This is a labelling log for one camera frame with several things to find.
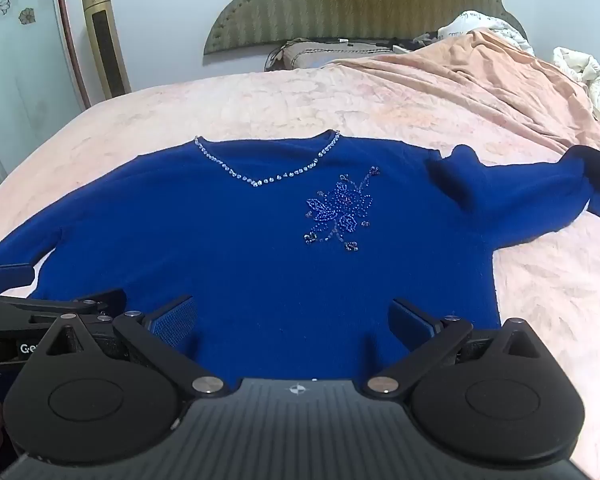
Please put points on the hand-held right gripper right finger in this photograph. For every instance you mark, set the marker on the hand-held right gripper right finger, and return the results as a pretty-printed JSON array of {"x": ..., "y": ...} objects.
[{"x": 411, "y": 322}]

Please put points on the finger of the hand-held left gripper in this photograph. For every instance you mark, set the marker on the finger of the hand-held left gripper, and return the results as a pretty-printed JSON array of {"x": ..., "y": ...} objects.
[
  {"x": 80, "y": 305},
  {"x": 11, "y": 276}
]

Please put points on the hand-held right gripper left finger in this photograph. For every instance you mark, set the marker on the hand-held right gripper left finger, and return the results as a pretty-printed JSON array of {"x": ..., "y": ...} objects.
[{"x": 172, "y": 322}]

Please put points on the blue beaded sweater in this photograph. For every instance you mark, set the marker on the blue beaded sweater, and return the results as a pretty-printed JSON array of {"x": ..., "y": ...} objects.
[{"x": 230, "y": 235}]

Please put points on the flower print wardrobe door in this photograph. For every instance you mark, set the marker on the flower print wardrobe door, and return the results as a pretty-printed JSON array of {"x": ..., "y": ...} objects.
[{"x": 15, "y": 60}]

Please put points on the pink bed sheet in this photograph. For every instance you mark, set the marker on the pink bed sheet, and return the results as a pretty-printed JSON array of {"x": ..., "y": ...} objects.
[{"x": 180, "y": 105}]

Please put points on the gold tower air conditioner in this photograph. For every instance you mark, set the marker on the gold tower air conditioner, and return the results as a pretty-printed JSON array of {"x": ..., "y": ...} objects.
[{"x": 105, "y": 45}]

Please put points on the peach blanket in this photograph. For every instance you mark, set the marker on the peach blanket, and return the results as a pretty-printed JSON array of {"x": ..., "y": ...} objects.
[{"x": 455, "y": 75}]

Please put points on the dark cloth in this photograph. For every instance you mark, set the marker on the dark cloth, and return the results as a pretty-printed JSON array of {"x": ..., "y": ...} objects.
[{"x": 415, "y": 40}]

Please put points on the cream quilt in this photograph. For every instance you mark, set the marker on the cream quilt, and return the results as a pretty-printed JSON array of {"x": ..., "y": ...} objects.
[{"x": 580, "y": 72}]

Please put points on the white printed quilt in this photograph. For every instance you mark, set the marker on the white printed quilt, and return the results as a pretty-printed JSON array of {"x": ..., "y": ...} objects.
[{"x": 480, "y": 22}]

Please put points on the green padded headboard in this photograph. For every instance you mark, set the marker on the green padded headboard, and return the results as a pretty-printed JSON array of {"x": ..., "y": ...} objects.
[{"x": 355, "y": 0}]

